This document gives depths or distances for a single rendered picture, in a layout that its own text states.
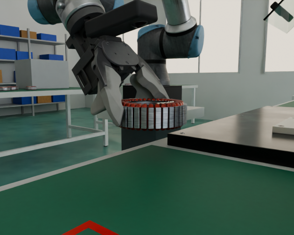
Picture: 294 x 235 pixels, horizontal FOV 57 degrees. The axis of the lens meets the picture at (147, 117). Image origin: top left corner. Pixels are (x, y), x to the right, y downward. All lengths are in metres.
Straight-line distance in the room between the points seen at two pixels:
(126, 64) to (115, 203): 0.23
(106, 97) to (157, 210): 0.18
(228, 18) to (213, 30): 0.36
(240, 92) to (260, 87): 0.39
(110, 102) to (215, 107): 5.52
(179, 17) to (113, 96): 0.65
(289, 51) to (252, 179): 5.12
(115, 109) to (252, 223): 0.21
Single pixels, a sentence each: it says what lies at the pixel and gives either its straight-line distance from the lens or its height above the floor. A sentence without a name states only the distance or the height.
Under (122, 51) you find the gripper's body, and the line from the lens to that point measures 0.44.
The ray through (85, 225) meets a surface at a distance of 0.24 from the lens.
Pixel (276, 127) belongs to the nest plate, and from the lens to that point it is 0.54.
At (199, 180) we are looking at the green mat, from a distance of 0.33.
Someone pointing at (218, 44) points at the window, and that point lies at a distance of 5.86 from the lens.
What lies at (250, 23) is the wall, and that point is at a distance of 5.69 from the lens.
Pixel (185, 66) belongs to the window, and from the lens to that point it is 6.18.
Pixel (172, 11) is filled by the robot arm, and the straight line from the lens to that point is 0.97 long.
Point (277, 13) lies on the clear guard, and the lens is 0.78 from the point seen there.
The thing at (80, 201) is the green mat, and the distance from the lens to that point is 0.28.
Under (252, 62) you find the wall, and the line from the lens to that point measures 5.58.
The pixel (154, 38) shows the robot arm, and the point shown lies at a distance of 1.06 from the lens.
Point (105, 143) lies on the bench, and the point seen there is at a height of 0.05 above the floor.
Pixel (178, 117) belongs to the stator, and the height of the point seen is 0.81.
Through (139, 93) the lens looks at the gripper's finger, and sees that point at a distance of 0.48.
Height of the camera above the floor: 0.87
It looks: 8 degrees down
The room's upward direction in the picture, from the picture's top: straight up
